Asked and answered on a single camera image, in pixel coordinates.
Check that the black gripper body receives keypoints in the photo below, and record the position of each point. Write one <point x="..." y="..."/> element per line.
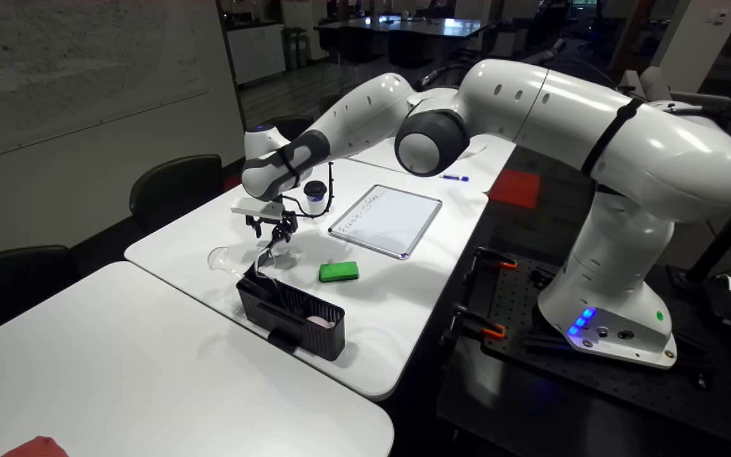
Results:
<point x="270" y="222"/>

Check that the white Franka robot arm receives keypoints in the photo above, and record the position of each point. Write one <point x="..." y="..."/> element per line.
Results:
<point x="653" y="161"/>

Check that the black utensil holder box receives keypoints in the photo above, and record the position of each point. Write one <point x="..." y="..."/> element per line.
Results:
<point x="292" y="313"/>

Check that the green sponge block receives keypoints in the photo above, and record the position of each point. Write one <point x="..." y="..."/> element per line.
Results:
<point x="337" y="271"/>

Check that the black office chair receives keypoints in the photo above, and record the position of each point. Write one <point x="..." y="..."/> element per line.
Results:
<point x="175" y="186"/>
<point x="11" y="283"/>

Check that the small framed whiteboard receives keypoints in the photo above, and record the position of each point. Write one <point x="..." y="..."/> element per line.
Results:
<point x="386" y="218"/>

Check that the white background cabinet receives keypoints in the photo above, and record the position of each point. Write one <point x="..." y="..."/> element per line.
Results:
<point x="255" y="52"/>

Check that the blue marker pen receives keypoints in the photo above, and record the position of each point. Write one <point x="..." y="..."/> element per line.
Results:
<point x="454" y="179"/>

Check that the orange black bar clamp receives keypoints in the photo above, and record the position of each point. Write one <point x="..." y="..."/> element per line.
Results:
<point x="497" y="259"/>
<point x="483" y="328"/>

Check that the dark background desk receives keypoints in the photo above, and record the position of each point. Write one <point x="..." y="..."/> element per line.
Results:
<point x="400" y="39"/>

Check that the red box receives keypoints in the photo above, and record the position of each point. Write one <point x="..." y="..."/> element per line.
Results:
<point x="515" y="189"/>

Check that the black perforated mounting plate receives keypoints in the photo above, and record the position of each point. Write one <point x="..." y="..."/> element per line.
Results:
<point x="500" y="397"/>

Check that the red cloth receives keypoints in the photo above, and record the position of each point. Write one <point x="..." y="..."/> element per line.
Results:
<point x="37" y="448"/>

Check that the black stand pole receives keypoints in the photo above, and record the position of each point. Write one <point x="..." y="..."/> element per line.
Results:
<point x="723" y="237"/>

